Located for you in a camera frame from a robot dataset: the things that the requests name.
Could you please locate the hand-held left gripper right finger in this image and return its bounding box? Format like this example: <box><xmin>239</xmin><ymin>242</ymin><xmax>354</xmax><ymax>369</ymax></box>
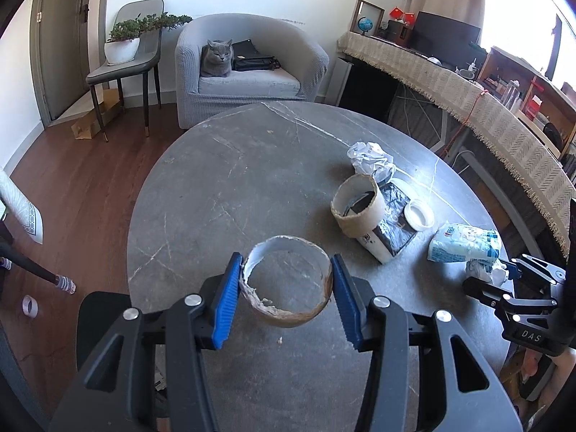
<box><xmin>330</xmin><ymin>254</ymin><xmax>525</xmax><ymax>432</ymax></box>

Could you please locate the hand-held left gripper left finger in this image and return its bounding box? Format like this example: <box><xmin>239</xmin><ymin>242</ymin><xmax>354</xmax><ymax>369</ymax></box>
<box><xmin>49</xmin><ymin>252</ymin><xmax>246</xmax><ymax>432</ymax></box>

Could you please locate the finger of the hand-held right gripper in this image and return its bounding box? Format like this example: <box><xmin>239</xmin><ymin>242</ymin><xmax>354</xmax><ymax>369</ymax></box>
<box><xmin>506</xmin><ymin>254</ymin><xmax>568</xmax><ymax>285</ymax></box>
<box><xmin>463</xmin><ymin>276</ymin><xmax>559</xmax><ymax>321</ymax></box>

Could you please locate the white tissue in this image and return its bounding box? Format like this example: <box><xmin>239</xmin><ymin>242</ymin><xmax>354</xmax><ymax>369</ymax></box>
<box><xmin>465</xmin><ymin>257</ymin><xmax>511</xmax><ymax>286</ymax></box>

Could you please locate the torn cardboard ring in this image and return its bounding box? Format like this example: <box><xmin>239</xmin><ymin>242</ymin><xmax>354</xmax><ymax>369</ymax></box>
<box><xmin>238</xmin><ymin>235</ymin><xmax>334</xmax><ymax>329</ymax></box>

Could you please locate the blue white tissue pack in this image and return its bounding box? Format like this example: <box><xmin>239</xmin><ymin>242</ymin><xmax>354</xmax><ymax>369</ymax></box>
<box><xmin>427</xmin><ymin>221</ymin><xmax>502</xmax><ymax>264</ymax></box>

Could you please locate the brown cardboard tube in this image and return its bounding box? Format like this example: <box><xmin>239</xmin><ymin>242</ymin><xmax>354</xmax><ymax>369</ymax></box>
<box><xmin>330</xmin><ymin>174</ymin><xmax>386</xmax><ymax>238</ymax></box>

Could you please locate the black shiny packet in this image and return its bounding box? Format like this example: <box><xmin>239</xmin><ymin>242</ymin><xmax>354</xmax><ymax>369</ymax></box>
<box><xmin>360</xmin><ymin>179</ymin><xmax>421</xmax><ymax>265</ymax></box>

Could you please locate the white round lid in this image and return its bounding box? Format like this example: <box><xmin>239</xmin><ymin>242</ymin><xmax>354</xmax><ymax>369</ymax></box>
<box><xmin>404</xmin><ymin>200</ymin><xmax>435</xmax><ymax>230</ymax></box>

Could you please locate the white paper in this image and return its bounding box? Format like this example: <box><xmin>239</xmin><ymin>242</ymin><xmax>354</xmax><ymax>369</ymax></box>
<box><xmin>346</xmin><ymin>141</ymin><xmax>397</xmax><ymax>181</ymax></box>

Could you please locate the person's right forearm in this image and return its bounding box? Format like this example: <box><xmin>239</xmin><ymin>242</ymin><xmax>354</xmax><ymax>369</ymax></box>
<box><xmin>540</xmin><ymin>355</ymin><xmax>576</xmax><ymax>419</ymax></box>

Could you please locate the black chair seat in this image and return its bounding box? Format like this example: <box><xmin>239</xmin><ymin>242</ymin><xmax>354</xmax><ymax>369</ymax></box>
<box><xmin>76</xmin><ymin>292</ymin><xmax>136</xmax><ymax>370</ymax></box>

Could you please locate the beige fringed tablecloth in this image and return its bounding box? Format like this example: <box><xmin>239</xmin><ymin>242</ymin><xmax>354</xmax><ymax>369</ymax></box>
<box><xmin>337</xmin><ymin>31</ymin><xmax>576</xmax><ymax>257</ymax></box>

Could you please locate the wooden shelf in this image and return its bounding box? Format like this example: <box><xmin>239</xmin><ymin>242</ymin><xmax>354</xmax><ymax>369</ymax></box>
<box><xmin>477</xmin><ymin>46</ymin><xmax>576</xmax><ymax>154</ymax></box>

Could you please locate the black furniture leg with sock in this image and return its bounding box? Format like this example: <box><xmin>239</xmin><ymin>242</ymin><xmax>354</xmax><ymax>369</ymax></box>
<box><xmin>0</xmin><ymin>240</ymin><xmax>76</xmax><ymax>295</ymax></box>

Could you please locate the grey armchair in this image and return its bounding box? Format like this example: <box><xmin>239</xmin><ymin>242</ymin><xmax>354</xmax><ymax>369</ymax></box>
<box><xmin>175</xmin><ymin>13</ymin><xmax>330</xmax><ymax>130</ymax></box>

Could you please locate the flat cardboard box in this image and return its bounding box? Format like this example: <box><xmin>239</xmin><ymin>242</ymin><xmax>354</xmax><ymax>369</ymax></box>
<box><xmin>71</xmin><ymin>99</ymin><xmax>124</xmax><ymax>139</ymax></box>

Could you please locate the white patterned cloth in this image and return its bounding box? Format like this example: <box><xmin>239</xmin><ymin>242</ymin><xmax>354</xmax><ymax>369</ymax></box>
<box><xmin>0</xmin><ymin>166</ymin><xmax>46</xmax><ymax>244</ymax></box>

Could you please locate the grey cat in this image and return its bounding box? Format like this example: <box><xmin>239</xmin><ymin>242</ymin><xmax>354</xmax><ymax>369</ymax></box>
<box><xmin>199</xmin><ymin>38</ymin><xmax>235</xmax><ymax>78</ymax></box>

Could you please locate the black bag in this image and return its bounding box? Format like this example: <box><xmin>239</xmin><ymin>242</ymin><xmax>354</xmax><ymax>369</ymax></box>
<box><xmin>231</xmin><ymin>40</ymin><xmax>280</xmax><ymax>72</ymax></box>

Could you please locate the grey chair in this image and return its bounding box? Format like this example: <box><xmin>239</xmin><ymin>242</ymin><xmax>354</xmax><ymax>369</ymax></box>
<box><xmin>85</xmin><ymin>0</ymin><xmax>163</xmax><ymax>142</ymax></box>

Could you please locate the black monitor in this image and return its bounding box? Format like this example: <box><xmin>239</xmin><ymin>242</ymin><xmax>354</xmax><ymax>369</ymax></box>
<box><xmin>411</xmin><ymin>11</ymin><xmax>482</xmax><ymax>55</ymax></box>

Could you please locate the dark wooden box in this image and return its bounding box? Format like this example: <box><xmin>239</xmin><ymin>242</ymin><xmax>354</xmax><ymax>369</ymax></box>
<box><xmin>384</xmin><ymin>19</ymin><xmax>415</xmax><ymax>48</ymax></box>

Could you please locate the potted plant in white pot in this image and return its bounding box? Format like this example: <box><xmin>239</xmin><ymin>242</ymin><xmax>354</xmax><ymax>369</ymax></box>
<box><xmin>104</xmin><ymin>12</ymin><xmax>193</xmax><ymax>66</ymax></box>

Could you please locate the red ornament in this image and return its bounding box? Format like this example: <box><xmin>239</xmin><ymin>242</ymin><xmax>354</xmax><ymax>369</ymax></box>
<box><xmin>389</xmin><ymin>6</ymin><xmax>417</xmax><ymax>25</ymax></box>

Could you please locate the grey door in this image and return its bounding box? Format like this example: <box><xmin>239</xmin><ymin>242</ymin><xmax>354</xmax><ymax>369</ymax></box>
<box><xmin>31</xmin><ymin>0</ymin><xmax>106</xmax><ymax>122</ymax></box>

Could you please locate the red cord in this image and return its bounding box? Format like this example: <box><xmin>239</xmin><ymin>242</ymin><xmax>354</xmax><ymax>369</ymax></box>
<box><xmin>445</xmin><ymin>90</ymin><xmax>489</xmax><ymax>154</ymax></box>

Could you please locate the wooden picture frame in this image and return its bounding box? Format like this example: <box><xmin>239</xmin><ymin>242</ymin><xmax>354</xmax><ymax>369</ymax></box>
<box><xmin>350</xmin><ymin>0</ymin><xmax>385</xmax><ymax>36</ymax></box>

